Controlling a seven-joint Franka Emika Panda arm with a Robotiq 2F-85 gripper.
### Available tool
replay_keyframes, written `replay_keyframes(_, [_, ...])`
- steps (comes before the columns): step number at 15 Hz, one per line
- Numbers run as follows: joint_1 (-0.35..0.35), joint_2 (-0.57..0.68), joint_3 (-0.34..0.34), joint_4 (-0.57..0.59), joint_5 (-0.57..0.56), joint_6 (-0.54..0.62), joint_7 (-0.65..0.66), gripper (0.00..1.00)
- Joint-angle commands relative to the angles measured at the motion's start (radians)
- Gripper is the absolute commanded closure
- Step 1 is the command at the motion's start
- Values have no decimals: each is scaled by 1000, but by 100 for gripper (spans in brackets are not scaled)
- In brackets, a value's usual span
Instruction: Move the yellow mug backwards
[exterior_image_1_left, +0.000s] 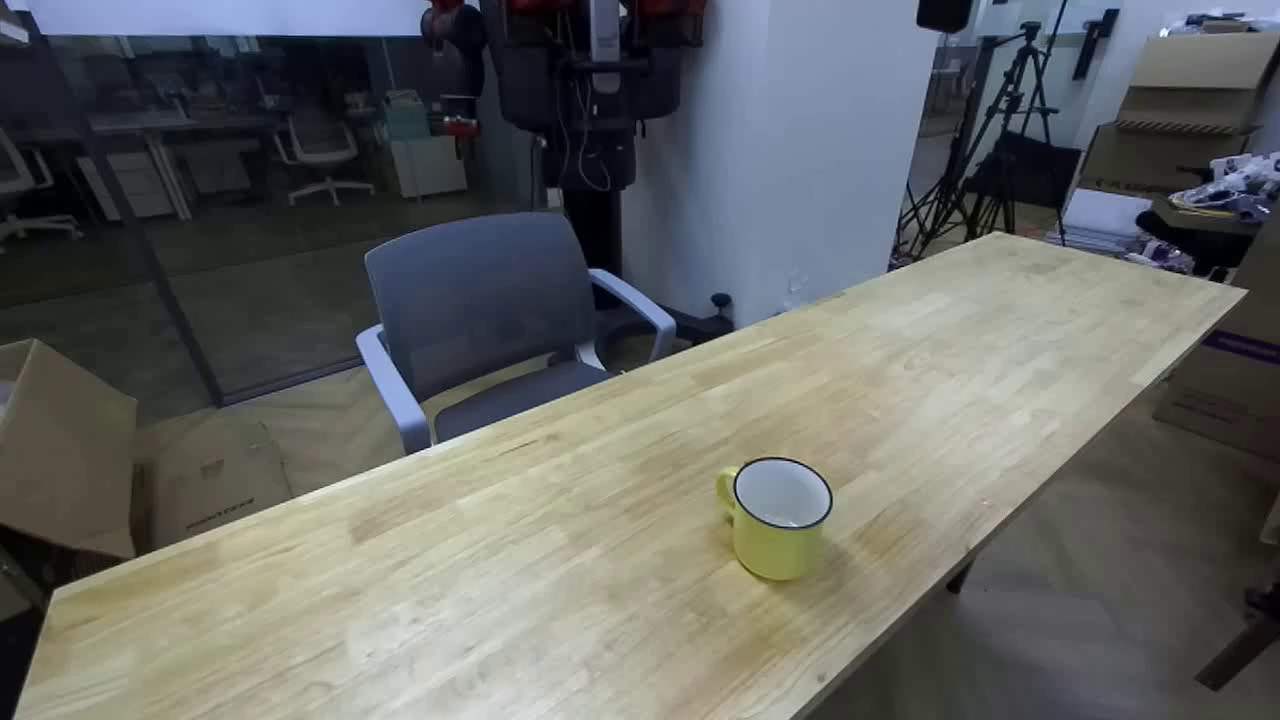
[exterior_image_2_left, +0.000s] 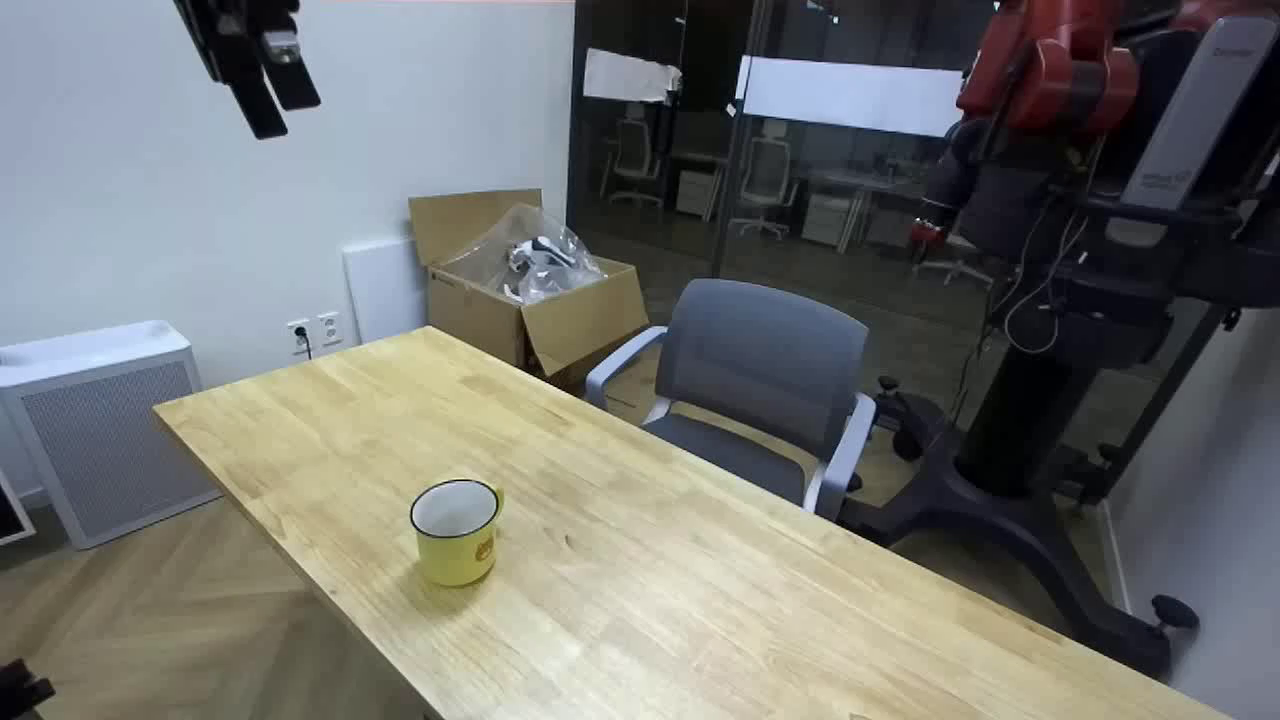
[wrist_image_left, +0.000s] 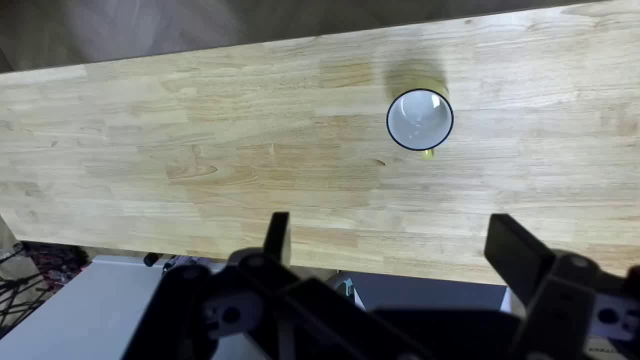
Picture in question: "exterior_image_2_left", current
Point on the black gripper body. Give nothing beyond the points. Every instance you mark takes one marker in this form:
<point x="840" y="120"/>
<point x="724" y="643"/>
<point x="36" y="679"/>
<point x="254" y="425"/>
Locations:
<point x="241" y="34"/>

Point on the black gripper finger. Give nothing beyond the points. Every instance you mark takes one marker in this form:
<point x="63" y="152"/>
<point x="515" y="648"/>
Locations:
<point x="256" y="107"/>
<point x="290" y="75"/>

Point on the yellow enamel mug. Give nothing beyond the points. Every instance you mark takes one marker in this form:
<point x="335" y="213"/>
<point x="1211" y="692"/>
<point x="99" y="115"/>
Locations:
<point x="459" y="526"/>

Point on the open cardboard box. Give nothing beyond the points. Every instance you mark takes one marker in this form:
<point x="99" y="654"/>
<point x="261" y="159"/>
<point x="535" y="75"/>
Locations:
<point x="553" y="336"/>

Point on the clear plastic bag in box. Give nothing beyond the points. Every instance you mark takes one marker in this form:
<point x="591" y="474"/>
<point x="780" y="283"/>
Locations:
<point x="530" y="258"/>

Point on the white air purifier unit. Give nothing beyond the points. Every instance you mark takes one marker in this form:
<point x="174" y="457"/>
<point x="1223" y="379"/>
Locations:
<point x="82" y="431"/>

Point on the grey office chair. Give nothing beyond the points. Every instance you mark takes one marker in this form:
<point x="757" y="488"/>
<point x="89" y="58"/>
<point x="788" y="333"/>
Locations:
<point x="757" y="382"/>

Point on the red and black Baxter robot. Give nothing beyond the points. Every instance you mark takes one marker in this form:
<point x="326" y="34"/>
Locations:
<point x="1111" y="168"/>

